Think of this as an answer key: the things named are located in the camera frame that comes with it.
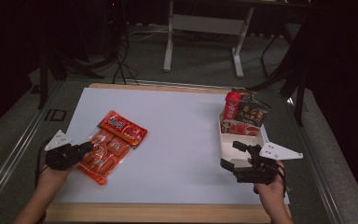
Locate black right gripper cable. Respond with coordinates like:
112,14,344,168
276,162,290,199

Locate person's left hand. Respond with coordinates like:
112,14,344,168
36,163,73,189

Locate black metal stand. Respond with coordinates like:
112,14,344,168
36,46,106,110

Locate white plastic basket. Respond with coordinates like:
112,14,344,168
218,113,269,170

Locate black floor cables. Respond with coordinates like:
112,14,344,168
105,0,142,86

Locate black chair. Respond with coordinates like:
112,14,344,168
248,12,315,127

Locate white floor cable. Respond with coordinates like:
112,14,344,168
126,27,170,44

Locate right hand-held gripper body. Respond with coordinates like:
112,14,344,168
233,142,304,185

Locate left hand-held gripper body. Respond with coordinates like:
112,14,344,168
44,129,87,172

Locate floor socket plate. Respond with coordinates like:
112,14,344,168
44,108,67,122

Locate person's right hand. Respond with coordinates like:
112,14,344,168
247,158,288,204

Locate red and black soup packet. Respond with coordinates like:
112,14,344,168
220,88,272,137

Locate orange sauce packet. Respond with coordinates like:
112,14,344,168
76,109,148,186

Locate white metal desk frame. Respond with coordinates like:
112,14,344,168
162,0,255,78

